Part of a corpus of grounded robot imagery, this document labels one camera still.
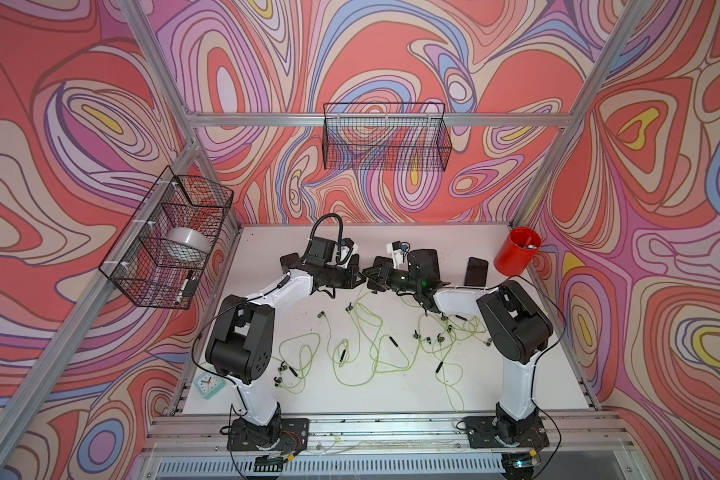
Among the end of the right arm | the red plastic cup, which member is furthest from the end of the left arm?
the red plastic cup

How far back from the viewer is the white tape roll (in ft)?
2.31

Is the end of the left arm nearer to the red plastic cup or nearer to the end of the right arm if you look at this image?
the end of the right arm

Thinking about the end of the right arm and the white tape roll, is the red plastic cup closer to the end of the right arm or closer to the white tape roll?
the end of the right arm

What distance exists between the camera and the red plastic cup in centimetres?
99

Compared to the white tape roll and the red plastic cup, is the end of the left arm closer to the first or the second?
the white tape roll

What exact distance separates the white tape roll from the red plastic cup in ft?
3.04
